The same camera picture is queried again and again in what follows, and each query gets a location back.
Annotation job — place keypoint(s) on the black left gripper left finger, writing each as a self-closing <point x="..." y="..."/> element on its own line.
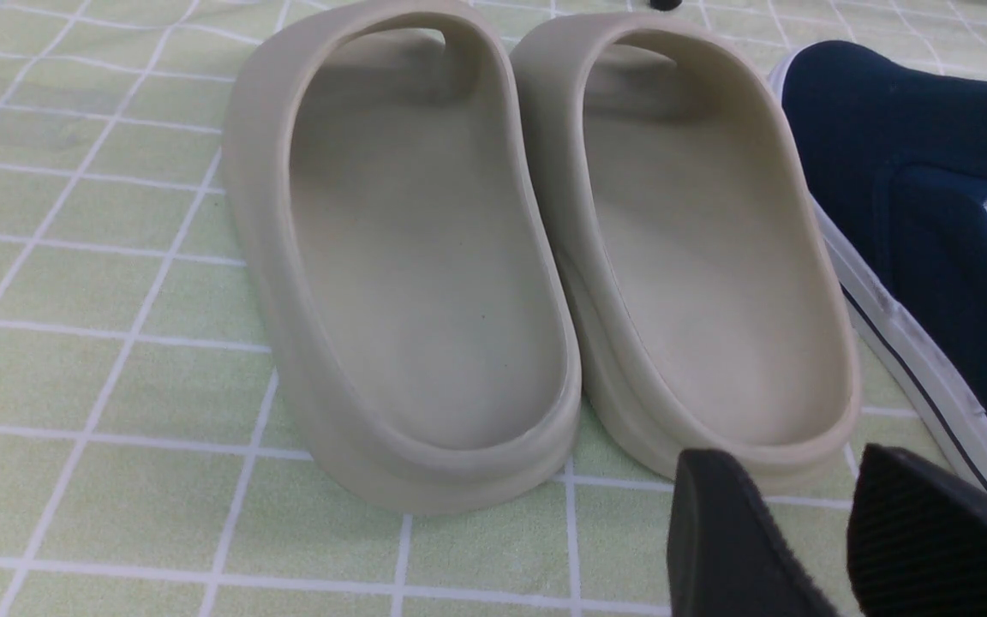
<point x="726" y="555"/>

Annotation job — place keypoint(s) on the tan slide sandal far left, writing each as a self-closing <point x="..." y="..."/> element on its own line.
<point x="373" y="158"/>

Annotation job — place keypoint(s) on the tan slide sandal inner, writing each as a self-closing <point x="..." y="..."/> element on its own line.
<point x="707" y="311"/>

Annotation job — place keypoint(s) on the navy slip-on shoe with paper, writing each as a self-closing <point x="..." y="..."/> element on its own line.
<point x="896" y="163"/>

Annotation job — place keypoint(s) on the tan slide sandal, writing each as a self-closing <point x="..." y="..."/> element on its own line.
<point x="707" y="311"/>
<point x="373" y="158"/>

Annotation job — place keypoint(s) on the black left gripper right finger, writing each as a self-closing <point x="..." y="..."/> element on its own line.
<point x="916" y="540"/>

